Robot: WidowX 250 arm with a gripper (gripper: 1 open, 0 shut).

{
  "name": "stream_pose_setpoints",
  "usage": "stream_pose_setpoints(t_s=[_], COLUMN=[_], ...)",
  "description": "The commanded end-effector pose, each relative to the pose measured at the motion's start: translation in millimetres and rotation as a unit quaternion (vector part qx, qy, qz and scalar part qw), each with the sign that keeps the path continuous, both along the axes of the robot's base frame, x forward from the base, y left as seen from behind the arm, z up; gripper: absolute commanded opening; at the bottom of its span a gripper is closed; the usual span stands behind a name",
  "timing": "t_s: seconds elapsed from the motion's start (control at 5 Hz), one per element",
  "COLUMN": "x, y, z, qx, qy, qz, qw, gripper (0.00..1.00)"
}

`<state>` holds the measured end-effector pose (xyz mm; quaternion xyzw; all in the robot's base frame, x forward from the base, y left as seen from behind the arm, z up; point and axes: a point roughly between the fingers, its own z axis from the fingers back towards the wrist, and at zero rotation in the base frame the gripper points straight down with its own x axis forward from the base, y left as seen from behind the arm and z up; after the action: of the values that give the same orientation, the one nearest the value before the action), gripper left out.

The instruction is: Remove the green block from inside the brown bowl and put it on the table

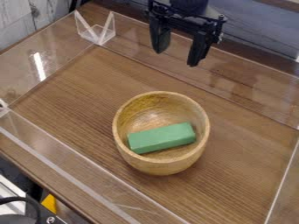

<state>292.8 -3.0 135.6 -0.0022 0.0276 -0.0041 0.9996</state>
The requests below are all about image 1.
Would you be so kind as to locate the brown wooden bowl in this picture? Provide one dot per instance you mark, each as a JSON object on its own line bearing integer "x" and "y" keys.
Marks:
{"x": 152, "y": 110}

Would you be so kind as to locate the clear acrylic barrier wall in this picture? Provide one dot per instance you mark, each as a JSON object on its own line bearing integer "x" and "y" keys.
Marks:
{"x": 64, "y": 86}

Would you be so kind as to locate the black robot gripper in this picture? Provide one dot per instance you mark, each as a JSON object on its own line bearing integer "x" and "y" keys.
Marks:
{"x": 189, "y": 16}

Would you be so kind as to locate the green rectangular block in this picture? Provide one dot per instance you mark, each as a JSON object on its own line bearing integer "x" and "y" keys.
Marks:
{"x": 160, "y": 138}

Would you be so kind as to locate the clear acrylic corner bracket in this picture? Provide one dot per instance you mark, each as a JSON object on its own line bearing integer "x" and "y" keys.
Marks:
{"x": 97, "y": 34}

